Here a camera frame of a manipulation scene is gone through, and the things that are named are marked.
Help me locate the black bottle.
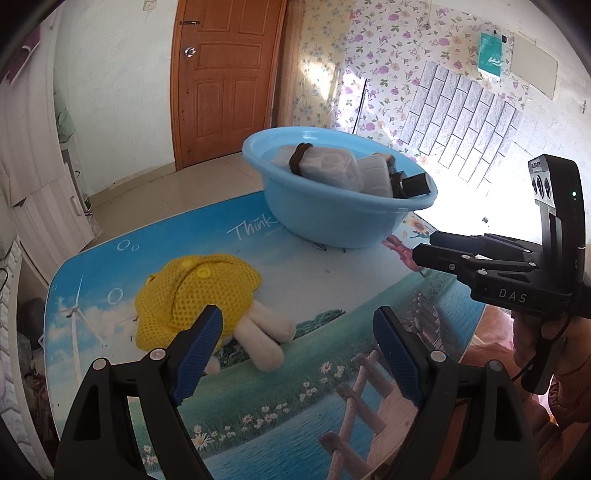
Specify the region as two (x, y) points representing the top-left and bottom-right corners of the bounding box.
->
(386, 156), (432, 199)

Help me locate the clear plastic bottle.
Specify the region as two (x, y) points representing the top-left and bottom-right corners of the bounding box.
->
(271, 143), (363, 192)

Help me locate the white charger block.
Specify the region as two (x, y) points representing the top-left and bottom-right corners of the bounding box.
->
(356, 153), (393, 198)

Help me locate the person right hand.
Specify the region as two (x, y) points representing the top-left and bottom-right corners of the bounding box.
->
(510, 308), (591, 416)

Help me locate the white plush in yellow mesh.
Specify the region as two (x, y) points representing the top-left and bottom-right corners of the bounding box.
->
(134, 254), (296, 374)

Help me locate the white wardrobe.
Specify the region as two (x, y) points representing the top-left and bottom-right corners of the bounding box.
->
(1, 25), (94, 281)

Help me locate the blue plastic basin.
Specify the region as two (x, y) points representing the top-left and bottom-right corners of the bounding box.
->
(242, 126), (438, 249)

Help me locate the teal paper bag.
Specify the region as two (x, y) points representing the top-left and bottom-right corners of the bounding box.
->
(477, 30), (511, 81)

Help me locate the rolled beige mat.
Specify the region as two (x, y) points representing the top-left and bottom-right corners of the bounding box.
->
(273, 0), (304, 127)

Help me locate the brown wooden door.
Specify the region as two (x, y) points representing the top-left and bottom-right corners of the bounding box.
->
(170, 0), (287, 169)

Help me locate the maroon towel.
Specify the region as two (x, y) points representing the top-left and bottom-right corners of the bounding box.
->
(3, 26), (41, 84)

